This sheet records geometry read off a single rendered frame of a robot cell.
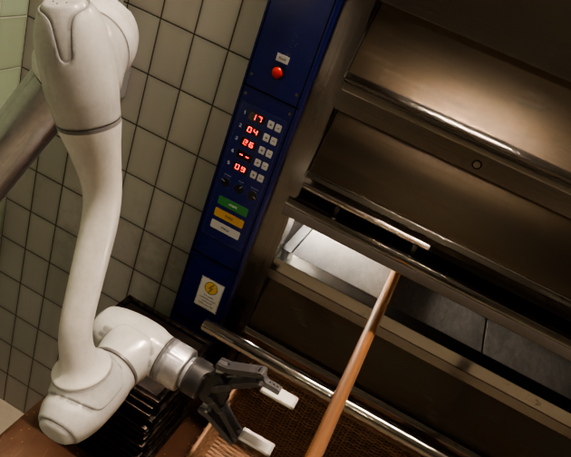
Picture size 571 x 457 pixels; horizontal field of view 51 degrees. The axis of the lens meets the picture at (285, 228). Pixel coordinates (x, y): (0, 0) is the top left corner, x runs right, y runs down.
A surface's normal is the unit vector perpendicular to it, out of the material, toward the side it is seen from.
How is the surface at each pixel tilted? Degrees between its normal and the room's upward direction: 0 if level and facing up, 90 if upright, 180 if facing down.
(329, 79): 90
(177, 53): 90
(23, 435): 0
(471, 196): 70
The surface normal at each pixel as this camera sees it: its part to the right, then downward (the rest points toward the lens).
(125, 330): 0.18, -0.70
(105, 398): 0.86, 0.09
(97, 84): 0.73, 0.33
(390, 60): -0.22, 0.06
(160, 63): -0.36, 0.37
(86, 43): 0.56, 0.22
